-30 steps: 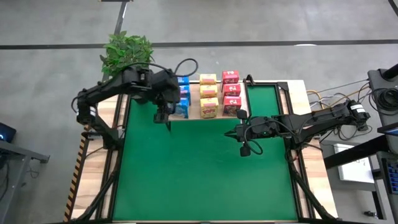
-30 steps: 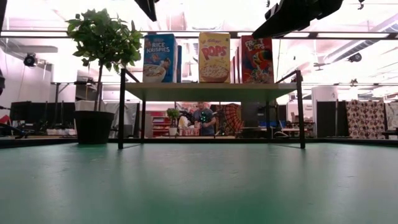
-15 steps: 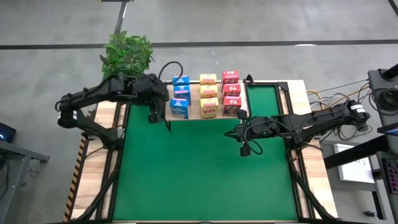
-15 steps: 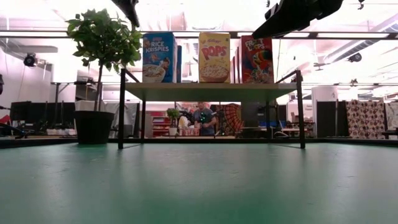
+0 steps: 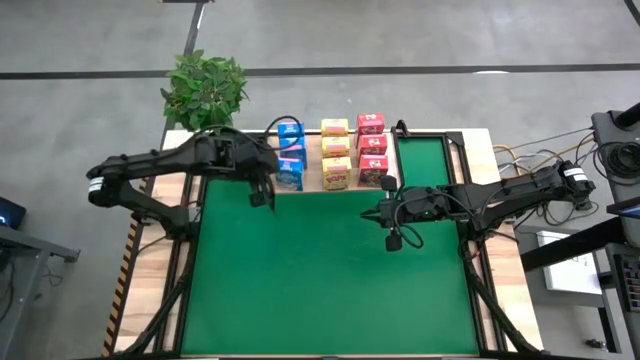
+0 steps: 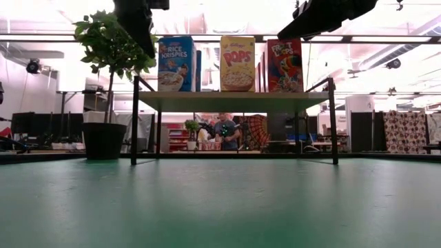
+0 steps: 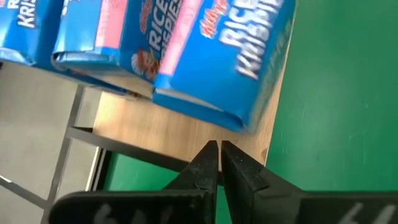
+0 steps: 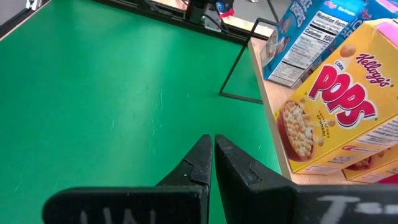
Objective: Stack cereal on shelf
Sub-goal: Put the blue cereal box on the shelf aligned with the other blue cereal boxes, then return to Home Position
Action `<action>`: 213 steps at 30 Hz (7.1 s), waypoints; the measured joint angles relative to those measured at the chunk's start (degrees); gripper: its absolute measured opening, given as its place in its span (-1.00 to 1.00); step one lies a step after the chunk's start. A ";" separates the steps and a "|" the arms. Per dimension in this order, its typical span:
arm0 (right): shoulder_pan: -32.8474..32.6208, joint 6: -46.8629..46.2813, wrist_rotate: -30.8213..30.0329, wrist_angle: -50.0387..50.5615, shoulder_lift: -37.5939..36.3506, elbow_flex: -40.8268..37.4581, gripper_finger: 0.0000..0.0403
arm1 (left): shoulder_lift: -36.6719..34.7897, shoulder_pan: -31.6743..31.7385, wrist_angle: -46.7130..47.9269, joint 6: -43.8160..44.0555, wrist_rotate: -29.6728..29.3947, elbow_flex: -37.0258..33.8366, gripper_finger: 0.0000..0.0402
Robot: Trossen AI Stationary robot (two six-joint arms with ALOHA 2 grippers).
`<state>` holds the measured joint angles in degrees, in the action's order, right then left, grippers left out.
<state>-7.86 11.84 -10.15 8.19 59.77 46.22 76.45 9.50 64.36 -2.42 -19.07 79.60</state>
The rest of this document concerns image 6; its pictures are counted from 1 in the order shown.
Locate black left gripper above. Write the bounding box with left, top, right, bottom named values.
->
left=112, top=0, right=170, bottom=59

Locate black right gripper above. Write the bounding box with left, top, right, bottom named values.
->
left=276, top=0, right=380, bottom=42

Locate yellow Corn Pops cereal box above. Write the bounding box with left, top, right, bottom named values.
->
left=219, top=35, right=256, bottom=93

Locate red shelf unit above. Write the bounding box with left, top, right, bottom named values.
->
left=166, top=123, right=194, bottom=152

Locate green plant in black pot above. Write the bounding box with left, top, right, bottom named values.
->
left=72, top=10, right=159, bottom=161

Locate black ceiling spotlight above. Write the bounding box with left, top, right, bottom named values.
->
left=384, top=57, right=402, bottom=70

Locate white cloth cover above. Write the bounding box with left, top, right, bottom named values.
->
left=82, top=110, right=155, bottom=153

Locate white cabinet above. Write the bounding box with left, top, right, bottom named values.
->
left=345, top=94, right=376, bottom=152

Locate grey cabinet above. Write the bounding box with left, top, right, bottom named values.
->
left=267, top=110, right=309, bottom=153

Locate small plant in white pot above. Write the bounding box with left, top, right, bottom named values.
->
left=184, top=118, right=201, bottom=152

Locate orange and black patterned cloth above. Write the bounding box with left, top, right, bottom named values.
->
left=240, top=114, right=270, bottom=151

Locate black upright panel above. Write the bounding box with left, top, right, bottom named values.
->
left=350, top=111, right=384, bottom=153

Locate black device with green lights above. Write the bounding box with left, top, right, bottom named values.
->
left=206, top=122, right=242, bottom=138

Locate black partition panel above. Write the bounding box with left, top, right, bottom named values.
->
left=10, top=111, right=84, bottom=149

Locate white and red floral cloth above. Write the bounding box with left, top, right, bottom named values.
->
left=382, top=110, right=429, bottom=155

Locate person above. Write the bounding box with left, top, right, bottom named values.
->
left=213, top=112, right=241, bottom=152

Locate black overhead light rail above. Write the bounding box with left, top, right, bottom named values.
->
left=0, top=33, right=441, bottom=44

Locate black round ceiling camera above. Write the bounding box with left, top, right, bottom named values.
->
left=25, top=58, right=42, bottom=75

